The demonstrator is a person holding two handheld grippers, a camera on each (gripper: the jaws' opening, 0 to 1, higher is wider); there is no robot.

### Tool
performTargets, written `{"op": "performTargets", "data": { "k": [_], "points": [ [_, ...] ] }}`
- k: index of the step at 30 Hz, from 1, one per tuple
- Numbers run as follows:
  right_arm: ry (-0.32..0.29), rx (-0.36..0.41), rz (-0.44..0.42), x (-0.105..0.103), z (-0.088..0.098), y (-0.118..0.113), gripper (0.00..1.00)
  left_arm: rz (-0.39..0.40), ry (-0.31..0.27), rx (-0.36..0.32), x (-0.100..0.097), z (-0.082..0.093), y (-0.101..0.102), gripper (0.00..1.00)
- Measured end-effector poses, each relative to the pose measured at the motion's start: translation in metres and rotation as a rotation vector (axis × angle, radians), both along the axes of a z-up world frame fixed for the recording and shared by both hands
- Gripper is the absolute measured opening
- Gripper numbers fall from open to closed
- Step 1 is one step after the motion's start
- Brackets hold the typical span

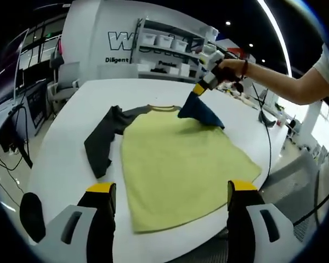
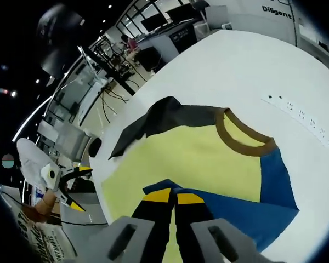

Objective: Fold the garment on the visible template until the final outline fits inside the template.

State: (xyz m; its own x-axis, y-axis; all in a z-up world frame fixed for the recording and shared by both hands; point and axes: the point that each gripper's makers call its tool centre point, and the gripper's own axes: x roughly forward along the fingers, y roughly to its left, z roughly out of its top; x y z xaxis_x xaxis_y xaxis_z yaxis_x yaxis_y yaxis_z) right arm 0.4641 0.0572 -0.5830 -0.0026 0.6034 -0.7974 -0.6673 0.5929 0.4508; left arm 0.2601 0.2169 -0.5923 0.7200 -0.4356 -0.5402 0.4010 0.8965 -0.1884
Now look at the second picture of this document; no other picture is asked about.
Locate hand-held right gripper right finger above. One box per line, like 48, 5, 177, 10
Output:
176, 192, 264, 263

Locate black computer monitor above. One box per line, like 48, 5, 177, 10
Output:
140, 10, 171, 31

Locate person's white printed shirt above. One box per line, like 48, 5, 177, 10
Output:
9, 201, 79, 263

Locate person's left hand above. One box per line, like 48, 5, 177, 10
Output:
34, 190, 58, 219

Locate black tripod stand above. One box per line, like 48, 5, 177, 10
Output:
106, 70, 140, 96

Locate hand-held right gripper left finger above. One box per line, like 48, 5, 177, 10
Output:
87, 187, 173, 263

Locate yellow blue grey t-shirt garment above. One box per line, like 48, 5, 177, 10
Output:
100, 96, 300, 263

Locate black floor cables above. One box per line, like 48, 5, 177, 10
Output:
99, 84, 133, 124

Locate black grey desk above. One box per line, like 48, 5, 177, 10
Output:
135, 19, 200, 72

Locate grey mesh office chair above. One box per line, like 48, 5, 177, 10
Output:
204, 4, 228, 30

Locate white table socket strip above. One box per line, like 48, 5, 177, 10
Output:
261, 94, 329, 148

